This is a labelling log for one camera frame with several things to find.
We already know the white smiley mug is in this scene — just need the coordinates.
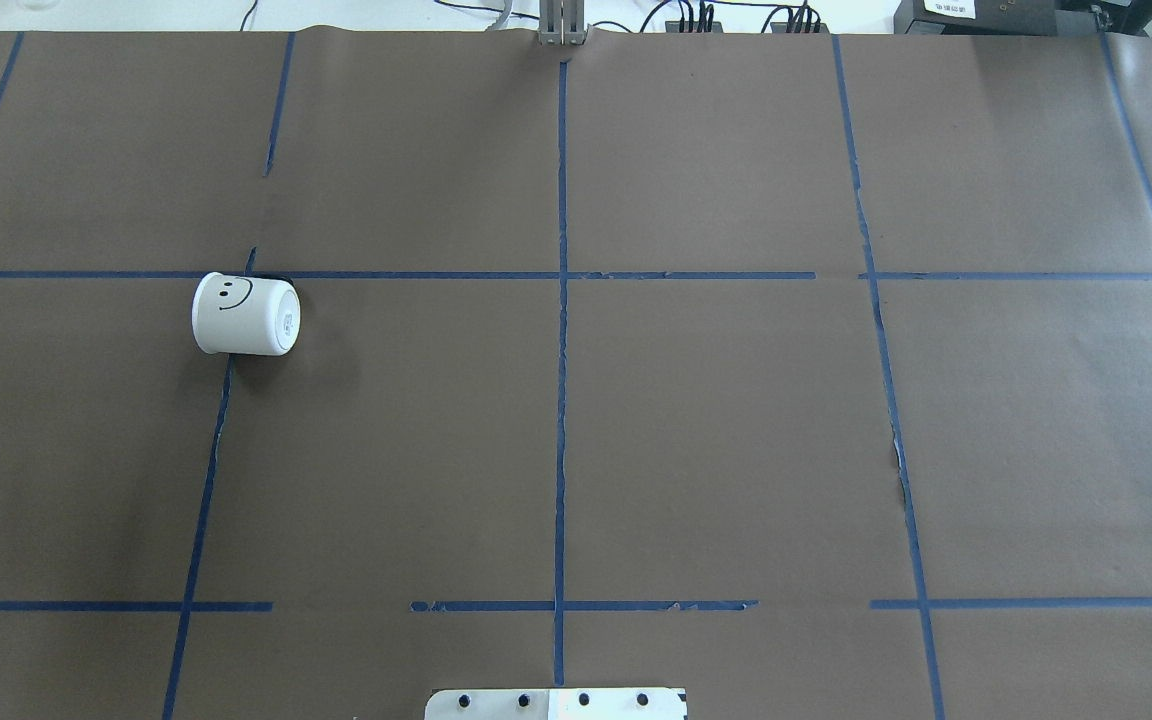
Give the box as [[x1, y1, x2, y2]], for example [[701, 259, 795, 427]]
[[191, 272, 301, 356]]

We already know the black power supply box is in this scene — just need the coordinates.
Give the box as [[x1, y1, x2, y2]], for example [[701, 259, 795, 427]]
[[892, 1, 1152, 37]]

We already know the grey aluminium post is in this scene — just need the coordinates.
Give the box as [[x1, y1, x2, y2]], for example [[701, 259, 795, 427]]
[[538, 0, 589, 47]]

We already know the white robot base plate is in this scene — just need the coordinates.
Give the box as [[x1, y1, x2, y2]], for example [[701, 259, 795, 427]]
[[424, 687, 689, 719]]

